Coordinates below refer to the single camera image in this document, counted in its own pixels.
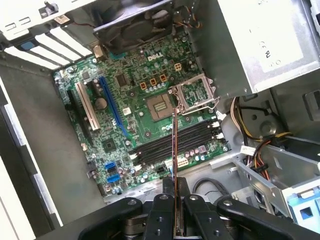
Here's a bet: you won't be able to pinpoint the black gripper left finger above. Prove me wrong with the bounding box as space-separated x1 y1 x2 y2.
77 177 175 240

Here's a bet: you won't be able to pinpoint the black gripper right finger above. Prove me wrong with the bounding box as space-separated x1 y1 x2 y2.
179 177 297 240

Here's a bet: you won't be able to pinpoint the RAM stick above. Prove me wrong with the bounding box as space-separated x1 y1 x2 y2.
172 106 185 237

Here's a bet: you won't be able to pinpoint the black RAM slot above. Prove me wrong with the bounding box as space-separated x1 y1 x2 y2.
129 121 219 160
129 113 221 153
132 127 222 166
134 133 225 172

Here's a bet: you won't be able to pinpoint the white power connector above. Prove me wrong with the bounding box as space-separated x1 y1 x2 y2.
164 156 189 174

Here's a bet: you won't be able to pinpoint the black chipset chip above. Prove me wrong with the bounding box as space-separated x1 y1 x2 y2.
101 138 116 153

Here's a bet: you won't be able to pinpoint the tall metal disk bay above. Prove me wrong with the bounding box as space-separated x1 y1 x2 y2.
231 142 320 226

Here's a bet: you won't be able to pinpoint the blue drive bay latch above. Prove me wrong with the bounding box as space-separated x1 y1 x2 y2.
286 194 320 226

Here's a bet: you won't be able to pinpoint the CPU socket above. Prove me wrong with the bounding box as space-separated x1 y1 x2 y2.
146 93 176 124

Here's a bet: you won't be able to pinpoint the green motherboard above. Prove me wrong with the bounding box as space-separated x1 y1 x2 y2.
52 31 233 200

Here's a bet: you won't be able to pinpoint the blue expansion slot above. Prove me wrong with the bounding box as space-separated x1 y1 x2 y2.
98 75 131 138

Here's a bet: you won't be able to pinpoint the round coin battery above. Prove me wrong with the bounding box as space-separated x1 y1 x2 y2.
95 96 109 111

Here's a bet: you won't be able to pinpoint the white expansion slot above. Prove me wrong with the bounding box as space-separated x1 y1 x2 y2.
74 81 101 133

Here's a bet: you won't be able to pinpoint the metal socket cover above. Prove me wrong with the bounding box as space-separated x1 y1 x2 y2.
172 74 221 116

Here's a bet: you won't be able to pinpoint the black expansion slot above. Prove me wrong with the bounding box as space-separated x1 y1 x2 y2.
65 88 94 151

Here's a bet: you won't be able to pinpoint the grey power supply unit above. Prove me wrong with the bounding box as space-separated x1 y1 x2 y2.
186 0 320 100

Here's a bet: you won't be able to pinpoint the black grey PC case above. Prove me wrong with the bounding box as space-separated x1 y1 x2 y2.
0 0 320 240

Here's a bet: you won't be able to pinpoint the black case fan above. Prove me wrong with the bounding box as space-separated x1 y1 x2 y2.
92 0 175 55

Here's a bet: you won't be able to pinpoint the blue card retention latch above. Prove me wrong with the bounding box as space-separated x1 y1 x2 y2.
20 41 36 53

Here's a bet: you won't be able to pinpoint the coiled black cable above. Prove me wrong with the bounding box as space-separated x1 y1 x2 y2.
192 177 227 200

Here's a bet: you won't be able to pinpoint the orange red wire bundle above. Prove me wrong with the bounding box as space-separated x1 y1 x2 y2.
249 139 273 182

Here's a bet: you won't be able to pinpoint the yellow black power wires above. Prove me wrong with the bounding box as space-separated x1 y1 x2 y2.
228 96 295 152

